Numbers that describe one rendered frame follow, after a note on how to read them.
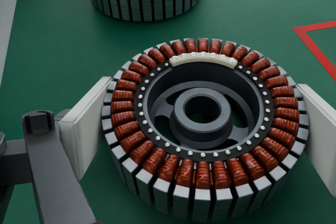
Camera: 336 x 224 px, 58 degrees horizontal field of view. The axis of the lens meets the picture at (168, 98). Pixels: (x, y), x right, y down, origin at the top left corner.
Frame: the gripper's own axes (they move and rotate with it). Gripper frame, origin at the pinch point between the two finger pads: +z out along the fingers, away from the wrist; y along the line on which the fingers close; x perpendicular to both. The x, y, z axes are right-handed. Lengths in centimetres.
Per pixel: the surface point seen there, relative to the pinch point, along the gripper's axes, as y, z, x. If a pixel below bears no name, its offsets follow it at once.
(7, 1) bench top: -19.3, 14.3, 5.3
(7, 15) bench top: -18.3, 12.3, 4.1
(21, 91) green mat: -13.0, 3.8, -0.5
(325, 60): 9.6, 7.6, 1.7
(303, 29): 8.7, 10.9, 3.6
